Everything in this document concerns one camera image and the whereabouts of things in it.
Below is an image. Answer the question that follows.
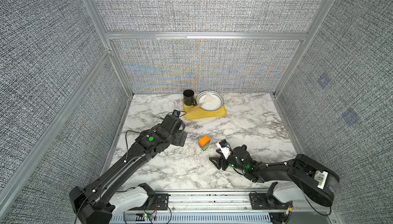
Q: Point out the dark green lego brick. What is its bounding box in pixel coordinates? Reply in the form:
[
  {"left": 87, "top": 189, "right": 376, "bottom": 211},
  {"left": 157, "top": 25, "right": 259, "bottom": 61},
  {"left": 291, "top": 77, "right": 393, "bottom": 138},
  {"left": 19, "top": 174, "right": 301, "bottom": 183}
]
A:
[{"left": 201, "top": 144, "right": 209, "bottom": 151}]

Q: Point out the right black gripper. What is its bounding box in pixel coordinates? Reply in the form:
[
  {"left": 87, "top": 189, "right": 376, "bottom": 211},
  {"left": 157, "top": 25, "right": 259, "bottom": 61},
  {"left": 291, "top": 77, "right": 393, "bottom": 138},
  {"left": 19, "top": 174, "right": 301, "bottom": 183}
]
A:
[{"left": 207, "top": 149, "right": 246, "bottom": 174}]

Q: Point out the orange lego brick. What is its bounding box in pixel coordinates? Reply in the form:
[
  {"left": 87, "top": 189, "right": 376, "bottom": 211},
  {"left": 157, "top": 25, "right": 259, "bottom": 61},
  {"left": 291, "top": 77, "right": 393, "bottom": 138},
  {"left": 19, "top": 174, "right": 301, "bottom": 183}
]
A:
[{"left": 199, "top": 136, "right": 211, "bottom": 147}]

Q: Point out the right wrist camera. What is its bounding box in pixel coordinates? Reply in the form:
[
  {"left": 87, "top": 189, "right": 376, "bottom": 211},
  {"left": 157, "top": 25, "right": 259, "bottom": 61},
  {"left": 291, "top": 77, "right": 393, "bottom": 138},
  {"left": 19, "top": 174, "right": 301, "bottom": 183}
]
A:
[{"left": 216, "top": 140, "right": 231, "bottom": 159}]

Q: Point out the white vented cable duct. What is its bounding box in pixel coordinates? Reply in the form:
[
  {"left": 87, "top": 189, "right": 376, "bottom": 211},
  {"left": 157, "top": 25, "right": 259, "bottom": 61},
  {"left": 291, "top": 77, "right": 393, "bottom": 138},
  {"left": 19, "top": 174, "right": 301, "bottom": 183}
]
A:
[{"left": 110, "top": 212, "right": 272, "bottom": 224}]

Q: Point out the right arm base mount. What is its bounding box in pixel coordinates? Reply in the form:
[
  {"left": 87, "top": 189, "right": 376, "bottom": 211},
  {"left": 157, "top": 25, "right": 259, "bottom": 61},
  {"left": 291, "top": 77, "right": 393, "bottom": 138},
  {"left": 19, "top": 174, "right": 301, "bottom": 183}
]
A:
[{"left": 249, "top": 191, "right": 290, "bottom": 210}]

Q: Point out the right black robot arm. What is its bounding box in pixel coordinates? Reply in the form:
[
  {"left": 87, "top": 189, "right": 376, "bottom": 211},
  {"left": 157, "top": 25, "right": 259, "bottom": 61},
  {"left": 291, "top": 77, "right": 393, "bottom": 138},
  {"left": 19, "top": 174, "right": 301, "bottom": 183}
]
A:
[{"left": 209, "top": 145, "right": 340, "bottom": 207}]

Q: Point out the black mug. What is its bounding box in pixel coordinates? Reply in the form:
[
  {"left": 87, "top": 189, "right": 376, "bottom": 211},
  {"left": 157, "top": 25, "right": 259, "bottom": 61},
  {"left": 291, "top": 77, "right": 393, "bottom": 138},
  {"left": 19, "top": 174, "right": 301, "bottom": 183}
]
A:
[{"left": 183, "top": 89, "right": 198, "bottom": 106}]

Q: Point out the wooden spatula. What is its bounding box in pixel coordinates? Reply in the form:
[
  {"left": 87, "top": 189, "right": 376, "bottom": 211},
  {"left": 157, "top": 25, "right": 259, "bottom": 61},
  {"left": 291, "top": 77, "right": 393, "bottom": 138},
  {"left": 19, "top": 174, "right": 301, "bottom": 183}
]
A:
[{"left": 187, "top": 94, "right": 215, "bottom": 113}]

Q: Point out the aluminium front rail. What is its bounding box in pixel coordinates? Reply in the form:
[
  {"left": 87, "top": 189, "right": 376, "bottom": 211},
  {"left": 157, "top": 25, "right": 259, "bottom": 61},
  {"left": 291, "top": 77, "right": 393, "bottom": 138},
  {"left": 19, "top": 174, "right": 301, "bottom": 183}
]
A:
[{"left": 156, "top": 186, "right": 330, "bottom": 214}]

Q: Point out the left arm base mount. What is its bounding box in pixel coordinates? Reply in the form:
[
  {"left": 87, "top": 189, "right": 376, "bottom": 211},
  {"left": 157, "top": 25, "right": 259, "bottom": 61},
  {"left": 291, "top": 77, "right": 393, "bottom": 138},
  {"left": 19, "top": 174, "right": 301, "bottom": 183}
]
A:
[{"left": 146, "top": 193, "right": 169, "bottom": 211}]

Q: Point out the yellow tray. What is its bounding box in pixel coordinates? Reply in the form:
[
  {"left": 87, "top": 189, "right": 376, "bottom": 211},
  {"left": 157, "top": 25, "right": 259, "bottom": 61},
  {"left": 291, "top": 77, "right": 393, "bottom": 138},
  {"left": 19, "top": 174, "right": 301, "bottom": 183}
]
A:
[{"left": 183, "top": 104, "right": 227, "bottom": 120}]

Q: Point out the white patterned bowl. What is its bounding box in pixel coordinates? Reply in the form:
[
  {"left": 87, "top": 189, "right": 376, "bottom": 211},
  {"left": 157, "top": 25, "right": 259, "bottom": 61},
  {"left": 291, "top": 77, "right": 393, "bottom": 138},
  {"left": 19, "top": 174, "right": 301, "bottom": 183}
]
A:
[{"left": 196, "top": 90, "right": 224, "bottom": 111}]

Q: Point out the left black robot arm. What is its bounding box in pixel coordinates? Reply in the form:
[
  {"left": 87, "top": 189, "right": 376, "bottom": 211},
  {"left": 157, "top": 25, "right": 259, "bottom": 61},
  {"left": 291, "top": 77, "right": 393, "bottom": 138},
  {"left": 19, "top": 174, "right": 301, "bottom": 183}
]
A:
[{"left": 69, "top": 110, "right": 187, "bottom": 224}]

